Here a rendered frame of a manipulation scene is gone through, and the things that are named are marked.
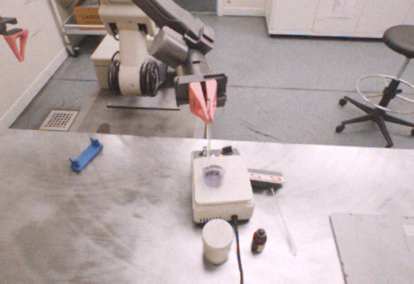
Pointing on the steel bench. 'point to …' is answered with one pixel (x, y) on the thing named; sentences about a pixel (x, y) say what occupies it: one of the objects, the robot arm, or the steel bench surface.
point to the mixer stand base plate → (374, 247)
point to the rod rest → (86, 155)
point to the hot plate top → (233, 174)
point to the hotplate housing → (215, 211)
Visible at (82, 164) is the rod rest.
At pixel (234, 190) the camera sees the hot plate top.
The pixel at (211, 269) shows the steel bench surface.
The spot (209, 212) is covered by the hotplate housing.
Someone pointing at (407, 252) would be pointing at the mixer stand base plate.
